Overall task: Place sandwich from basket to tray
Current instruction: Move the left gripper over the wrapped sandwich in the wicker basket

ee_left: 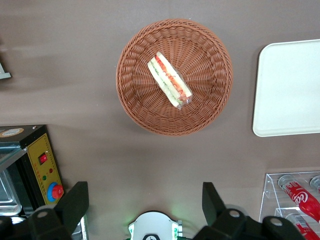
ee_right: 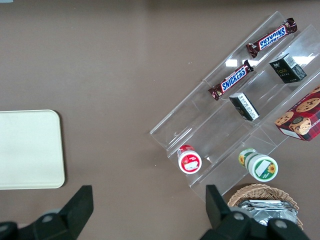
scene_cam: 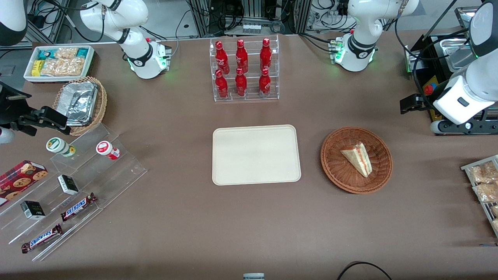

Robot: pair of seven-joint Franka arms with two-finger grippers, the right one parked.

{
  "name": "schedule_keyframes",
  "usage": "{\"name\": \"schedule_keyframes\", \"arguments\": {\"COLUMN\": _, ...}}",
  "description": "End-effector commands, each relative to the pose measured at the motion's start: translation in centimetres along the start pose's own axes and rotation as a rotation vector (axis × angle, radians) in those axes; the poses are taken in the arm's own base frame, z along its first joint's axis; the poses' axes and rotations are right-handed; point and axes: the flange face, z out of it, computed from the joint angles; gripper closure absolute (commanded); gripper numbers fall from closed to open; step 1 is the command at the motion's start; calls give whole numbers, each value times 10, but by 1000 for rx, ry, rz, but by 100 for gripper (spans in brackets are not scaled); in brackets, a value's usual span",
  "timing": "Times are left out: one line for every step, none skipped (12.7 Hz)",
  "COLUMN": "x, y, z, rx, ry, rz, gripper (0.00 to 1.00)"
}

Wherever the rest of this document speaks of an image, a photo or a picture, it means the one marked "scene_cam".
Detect clear bag of pastry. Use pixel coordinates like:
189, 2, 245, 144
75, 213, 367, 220
474, 183, 498, 203
468, 161, 498, 184

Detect triangular sandwich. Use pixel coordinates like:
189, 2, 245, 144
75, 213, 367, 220
340, 142, 373, 178

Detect cream rectangular serving tray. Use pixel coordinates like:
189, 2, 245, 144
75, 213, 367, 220
212, 124, 302, 186

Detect tray of wrapped pastries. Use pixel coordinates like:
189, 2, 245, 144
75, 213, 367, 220
461, 154, 498, 238

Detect black cable loop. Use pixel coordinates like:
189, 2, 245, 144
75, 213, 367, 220
336, 261, 394, 280

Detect clear bag of crackers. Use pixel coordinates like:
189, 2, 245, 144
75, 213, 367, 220
54, 47, 79, 60
40, 57, 86, 77

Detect small black box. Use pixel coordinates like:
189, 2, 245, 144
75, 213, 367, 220
20, 200, 46, 220
57, 174, 79, 196

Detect brown Snickers bar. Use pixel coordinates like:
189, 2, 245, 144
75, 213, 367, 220
21, 223, 64, 254
60, 192, 98, 222

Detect red cola bottle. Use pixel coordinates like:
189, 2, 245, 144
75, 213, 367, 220
215, 40, 230, 75
235, 68, 248, 97
258, 68, 272, 98
215, 69, 229, 99
260, 38, 273, 72
235, 39, 249, 74

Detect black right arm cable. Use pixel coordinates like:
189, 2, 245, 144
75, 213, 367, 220
26, 0, 106, 44

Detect round brown wicker basket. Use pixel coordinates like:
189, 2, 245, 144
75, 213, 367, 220
320, 126, 393, 194

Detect clear acrylic stepped shelf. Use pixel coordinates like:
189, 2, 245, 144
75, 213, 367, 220
0, 124, 148, 262

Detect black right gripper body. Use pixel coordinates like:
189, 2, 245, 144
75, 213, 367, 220
0, 80, 32, 128

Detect red lid small cup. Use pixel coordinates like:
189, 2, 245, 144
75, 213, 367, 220
96, 140, 121, 161

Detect silver foil packets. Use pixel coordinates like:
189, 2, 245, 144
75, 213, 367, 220
63, 81, 98, 126

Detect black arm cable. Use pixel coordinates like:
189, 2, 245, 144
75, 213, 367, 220
395, 0, 483, 107
26, 0, 106, 44

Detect aluminium frame post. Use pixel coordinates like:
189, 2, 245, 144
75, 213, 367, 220
187, 0, 211, 38
293, 0, 312, 35

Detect green lid sunflower cup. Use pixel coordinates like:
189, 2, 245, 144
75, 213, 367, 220
46, 137, 77, 158

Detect white rectangular snack bin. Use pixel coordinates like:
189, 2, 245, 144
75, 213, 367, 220
23, 45, 95, 83

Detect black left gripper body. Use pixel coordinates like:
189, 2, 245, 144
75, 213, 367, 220
417, 94, 436, 112

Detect clear acrylic bottle rack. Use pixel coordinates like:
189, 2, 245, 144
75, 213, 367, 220
209, 35, 280, 103

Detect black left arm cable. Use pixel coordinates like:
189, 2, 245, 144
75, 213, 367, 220
395, 0, 483, 107

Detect red plaid cookie box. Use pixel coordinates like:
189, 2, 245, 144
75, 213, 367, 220
0, 160, 49, 207

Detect shiny metal pan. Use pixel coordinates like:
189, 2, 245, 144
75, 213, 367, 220
437, 37, 478, 73

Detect light tan wicker basket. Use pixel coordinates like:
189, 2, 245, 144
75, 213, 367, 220
52, 75, 108, 137

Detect black rail with white roller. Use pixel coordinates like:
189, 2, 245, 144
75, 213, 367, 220
430, 111, 498, 136

